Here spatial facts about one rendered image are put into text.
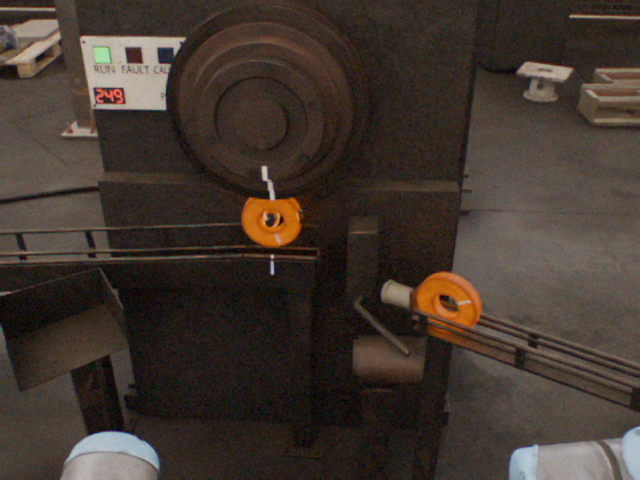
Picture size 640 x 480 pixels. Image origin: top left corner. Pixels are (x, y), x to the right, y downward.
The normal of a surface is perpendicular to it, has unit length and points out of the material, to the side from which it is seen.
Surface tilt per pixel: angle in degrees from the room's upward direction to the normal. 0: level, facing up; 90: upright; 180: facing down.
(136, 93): 90
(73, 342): 5
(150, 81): 90
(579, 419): 0
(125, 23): 90
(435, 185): 0
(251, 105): 90
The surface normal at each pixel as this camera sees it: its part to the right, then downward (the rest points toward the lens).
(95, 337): -0.07, -0.83
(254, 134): -0.07, 0.52
